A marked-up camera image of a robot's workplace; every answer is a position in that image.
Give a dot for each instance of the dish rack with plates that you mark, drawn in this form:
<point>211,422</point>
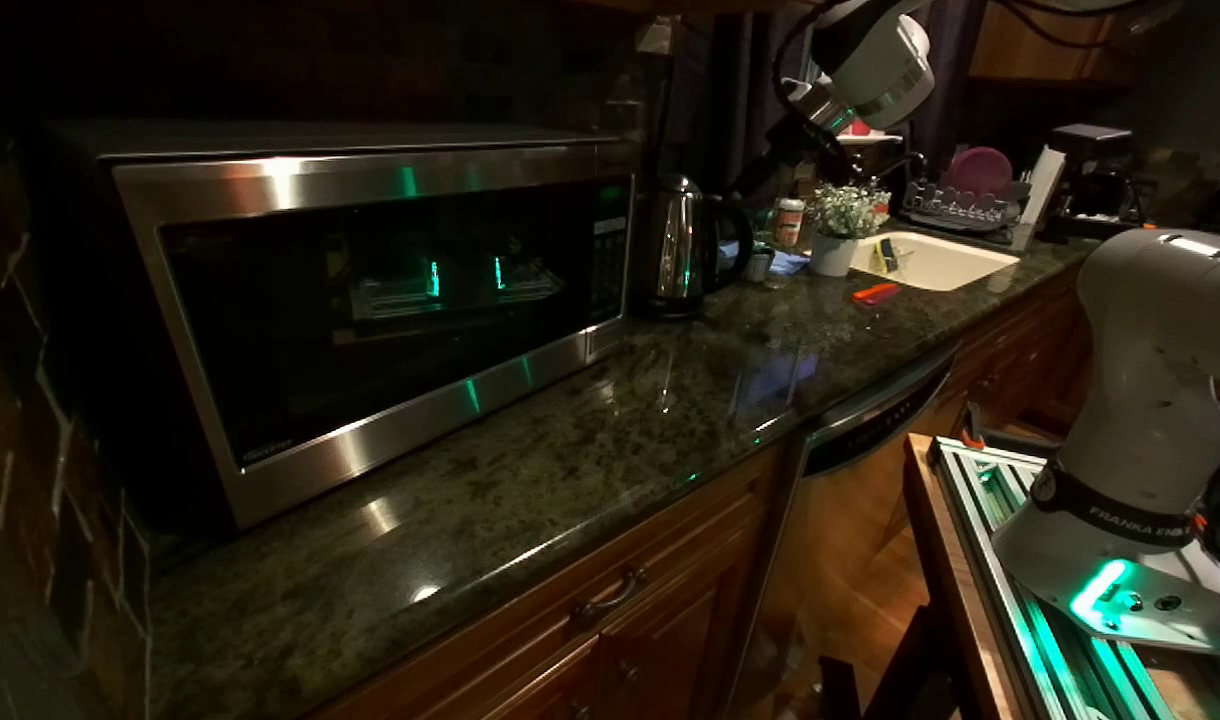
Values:
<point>975,192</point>

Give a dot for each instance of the small jar with label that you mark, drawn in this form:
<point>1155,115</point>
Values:
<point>791,221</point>

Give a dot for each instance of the stainless steel microwave oven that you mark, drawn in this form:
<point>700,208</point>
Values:
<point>279,309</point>

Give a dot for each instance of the white kitchen sink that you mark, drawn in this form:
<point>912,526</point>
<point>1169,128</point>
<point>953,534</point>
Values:
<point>926,262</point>

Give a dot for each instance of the small potted green plant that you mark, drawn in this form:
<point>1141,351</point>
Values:
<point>838,221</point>

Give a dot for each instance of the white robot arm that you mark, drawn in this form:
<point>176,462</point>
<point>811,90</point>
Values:
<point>1108,526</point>

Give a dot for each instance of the wooden lower cabinet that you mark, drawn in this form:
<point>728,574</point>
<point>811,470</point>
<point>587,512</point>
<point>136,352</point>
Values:
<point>644,627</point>

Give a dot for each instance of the black coffee maker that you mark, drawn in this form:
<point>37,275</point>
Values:
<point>1098,187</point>

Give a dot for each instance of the orange item on counter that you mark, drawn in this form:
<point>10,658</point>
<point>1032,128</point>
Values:
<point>874,293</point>

